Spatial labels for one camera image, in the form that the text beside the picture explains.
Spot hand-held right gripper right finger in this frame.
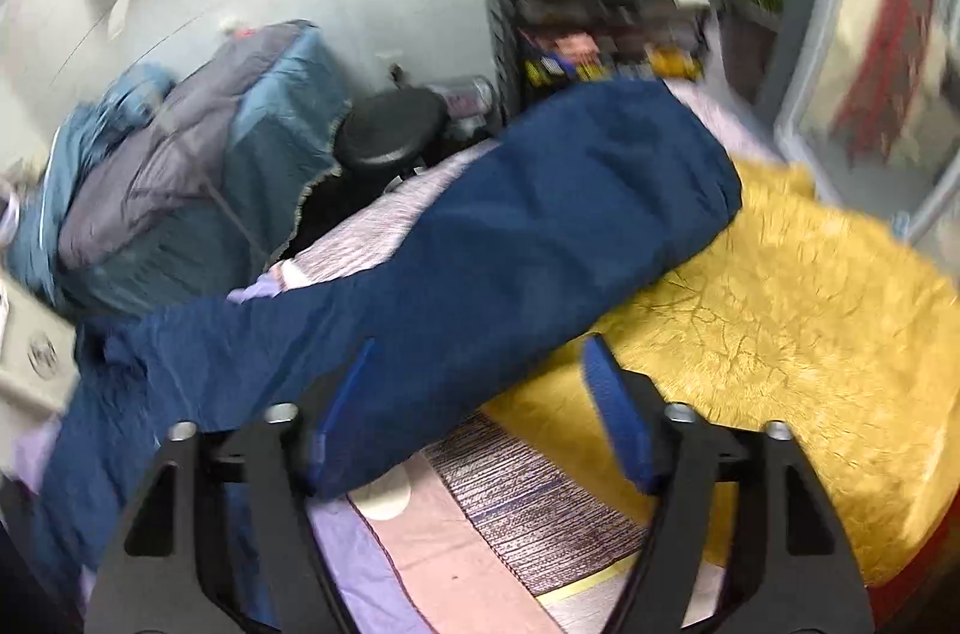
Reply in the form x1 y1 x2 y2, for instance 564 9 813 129
581 334 877 634

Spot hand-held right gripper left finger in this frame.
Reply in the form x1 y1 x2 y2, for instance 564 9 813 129
84 337 376 634

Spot navy blue jacket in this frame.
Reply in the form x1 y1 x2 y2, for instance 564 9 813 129
30 77 745 627

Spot yellow fuzzy blanket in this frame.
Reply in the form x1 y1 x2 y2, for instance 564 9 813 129
480 154 960 594

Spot patterned purple pink bed sheet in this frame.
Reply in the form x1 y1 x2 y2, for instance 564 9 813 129
0 79 758 634

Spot blue grey quilt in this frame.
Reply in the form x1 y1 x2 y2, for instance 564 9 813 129
7 20 353 320

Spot black round stool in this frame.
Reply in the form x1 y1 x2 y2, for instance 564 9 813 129
334 88 451 177

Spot red hanging cloth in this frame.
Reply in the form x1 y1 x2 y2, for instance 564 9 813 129
829 0 947 166

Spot black wire storage rack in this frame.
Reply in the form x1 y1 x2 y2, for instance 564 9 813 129
471 0 713 117

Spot grey door frame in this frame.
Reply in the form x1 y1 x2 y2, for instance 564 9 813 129
754 0 960 241

